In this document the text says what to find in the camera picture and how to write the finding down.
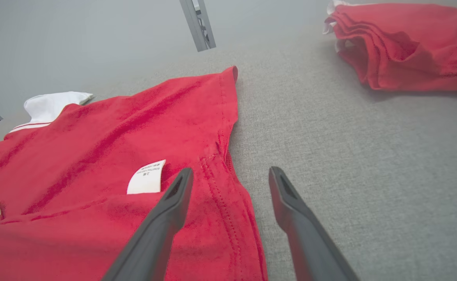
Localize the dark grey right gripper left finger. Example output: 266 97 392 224
101 168 194 281

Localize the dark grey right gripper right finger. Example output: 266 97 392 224
269 167 359 281

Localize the red shirt with white sleeves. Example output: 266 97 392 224
0 66 269 281

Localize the red shirt with chest print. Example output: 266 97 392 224
323 0 457 92

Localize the grey metal wall post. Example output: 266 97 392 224
180 0 216 52

